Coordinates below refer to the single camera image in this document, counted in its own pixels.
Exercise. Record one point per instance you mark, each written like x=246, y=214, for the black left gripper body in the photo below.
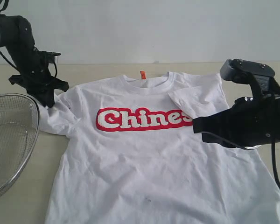
x=35, y=73

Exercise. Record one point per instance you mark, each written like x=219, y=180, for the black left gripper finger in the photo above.
x=45, y=98
x=59, y=84

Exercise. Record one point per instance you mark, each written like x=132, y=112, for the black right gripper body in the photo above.
x=256, y=124

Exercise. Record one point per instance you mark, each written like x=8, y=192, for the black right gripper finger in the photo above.
x=227, y=140
x=217, y=123

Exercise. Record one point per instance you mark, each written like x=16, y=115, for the white t-shirt with red logo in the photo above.
x=133, y=158

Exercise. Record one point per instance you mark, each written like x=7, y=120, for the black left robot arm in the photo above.
x=16, y=34

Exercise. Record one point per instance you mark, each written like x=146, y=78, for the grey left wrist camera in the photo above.
x=51, y=57

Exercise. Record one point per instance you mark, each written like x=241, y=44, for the round wire mesh basket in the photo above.
x=19, y=129

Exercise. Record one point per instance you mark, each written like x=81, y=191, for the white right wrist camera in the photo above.
x=259, y=76

